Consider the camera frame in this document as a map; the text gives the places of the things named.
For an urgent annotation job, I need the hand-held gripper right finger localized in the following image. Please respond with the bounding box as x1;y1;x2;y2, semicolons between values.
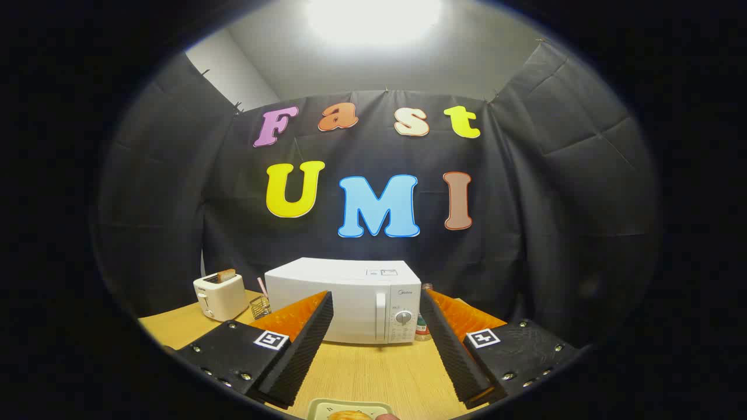
419;288;581;410

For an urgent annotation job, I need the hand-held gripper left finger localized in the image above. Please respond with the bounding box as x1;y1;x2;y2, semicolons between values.
173;290;334;409

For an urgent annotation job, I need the black backdrop cloth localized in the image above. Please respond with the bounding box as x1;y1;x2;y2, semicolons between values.
93;41;660;351

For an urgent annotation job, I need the cream square plate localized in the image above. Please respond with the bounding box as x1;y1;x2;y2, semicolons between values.
308;398;397;420

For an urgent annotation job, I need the white toaster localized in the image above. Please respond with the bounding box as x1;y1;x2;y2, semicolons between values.
193;271;250;323

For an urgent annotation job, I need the clear plastic water bottle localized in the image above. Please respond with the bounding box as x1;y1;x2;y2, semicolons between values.
415;283;434;341

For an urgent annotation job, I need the white microwave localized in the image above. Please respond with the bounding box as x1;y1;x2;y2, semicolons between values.
264;257;422;346

